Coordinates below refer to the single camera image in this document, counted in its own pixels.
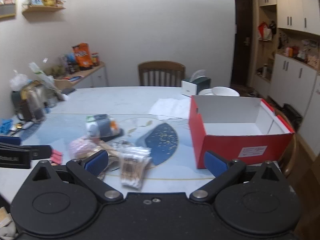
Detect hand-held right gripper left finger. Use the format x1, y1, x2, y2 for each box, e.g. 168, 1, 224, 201
26, 150, 124, 204

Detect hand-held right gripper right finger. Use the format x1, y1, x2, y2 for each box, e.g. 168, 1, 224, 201
189, 151, 287, 203

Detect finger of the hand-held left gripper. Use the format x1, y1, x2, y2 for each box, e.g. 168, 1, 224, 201
0, 136, 22, 146
21, 145, 53, 161

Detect pink ribbed dish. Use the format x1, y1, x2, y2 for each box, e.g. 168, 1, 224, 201
51, 149, 63, 165

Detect red cardboard box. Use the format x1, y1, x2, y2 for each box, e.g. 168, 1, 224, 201
189, 95, 295, 170

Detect pink tissue pack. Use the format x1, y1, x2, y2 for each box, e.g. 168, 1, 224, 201
69, 136, 98, 159

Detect grey white pack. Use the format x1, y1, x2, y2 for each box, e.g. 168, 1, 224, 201
86, 114, 125, 141

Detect cotton swab pack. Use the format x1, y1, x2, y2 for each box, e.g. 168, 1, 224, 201
119, 147, 152, 189

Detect blue plastic item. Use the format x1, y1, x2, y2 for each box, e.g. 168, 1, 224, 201
0, 118, 13, 135

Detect clear plastic bag bundle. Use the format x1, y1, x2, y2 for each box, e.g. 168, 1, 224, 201
11, 80, 48, 122

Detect white paper napkin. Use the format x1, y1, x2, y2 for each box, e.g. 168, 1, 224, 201
149, 98, 192, 120

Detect wooden chair curved back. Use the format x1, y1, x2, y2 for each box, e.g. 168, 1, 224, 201
274, 107, 298, 178

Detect green tissue box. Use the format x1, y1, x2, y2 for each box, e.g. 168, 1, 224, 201
181, 69, 212, 96

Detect white sideboard cabinet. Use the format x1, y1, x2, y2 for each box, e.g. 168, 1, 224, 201
54, 62, 108, 89

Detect orange snack bag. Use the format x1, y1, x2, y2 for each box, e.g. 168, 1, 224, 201
72, 42, 92, 71

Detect wooden chair slatted back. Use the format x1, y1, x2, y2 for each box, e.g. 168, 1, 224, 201
138, 61, 186, 87

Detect dark door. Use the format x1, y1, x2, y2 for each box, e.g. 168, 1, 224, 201
234, 0, 257, 87

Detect orange white hanging bag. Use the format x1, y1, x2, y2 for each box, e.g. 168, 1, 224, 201
258, 22, 272, 40

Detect wooden wall shelf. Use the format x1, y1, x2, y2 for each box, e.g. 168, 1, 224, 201
22, 4, 66, 14

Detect white wall cupboards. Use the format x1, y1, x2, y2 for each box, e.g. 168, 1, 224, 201
257, 0, 320, 155

